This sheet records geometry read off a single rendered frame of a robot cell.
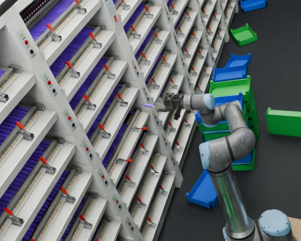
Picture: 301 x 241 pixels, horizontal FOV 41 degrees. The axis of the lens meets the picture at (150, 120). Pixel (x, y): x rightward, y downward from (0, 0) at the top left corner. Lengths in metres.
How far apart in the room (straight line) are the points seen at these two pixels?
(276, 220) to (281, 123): 1.11
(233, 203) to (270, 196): 0.85
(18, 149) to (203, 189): 1.64
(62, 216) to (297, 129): 1.91
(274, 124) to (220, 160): 1.43
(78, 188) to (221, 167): 0.68
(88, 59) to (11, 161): 0.71
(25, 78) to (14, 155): 0.31
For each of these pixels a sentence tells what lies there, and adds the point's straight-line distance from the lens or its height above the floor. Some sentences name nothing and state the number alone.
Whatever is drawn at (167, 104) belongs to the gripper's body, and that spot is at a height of 0.86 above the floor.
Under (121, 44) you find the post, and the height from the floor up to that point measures 1.23.
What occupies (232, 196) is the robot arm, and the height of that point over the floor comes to 0.68.
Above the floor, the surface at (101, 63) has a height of 1.18.
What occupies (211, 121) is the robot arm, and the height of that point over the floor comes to 0.71.
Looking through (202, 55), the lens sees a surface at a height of 0.34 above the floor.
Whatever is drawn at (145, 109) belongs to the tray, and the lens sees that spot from 2.54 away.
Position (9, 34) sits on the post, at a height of 1.70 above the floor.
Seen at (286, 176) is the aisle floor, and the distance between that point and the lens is 2.91.
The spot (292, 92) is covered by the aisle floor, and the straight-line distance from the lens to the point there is 3.63.
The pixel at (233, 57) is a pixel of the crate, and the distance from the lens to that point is 4.21.
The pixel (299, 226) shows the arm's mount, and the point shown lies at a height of 0.14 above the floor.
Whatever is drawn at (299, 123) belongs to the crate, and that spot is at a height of 0.14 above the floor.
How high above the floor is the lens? 2.15
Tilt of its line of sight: 35 degrees down
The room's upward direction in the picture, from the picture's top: 23 degrees counter-clockwise
